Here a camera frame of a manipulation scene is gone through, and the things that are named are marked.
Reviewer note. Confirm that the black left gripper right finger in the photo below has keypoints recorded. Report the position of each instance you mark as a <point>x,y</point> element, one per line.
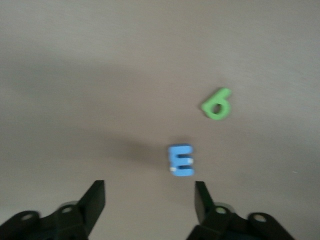
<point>215,220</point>

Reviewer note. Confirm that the blue letter m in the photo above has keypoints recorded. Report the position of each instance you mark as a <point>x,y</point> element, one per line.
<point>181,160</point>

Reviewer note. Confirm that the green letter q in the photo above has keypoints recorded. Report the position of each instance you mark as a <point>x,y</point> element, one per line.
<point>217,106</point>

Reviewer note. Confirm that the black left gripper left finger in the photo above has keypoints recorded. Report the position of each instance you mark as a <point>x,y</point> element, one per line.
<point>75,220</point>

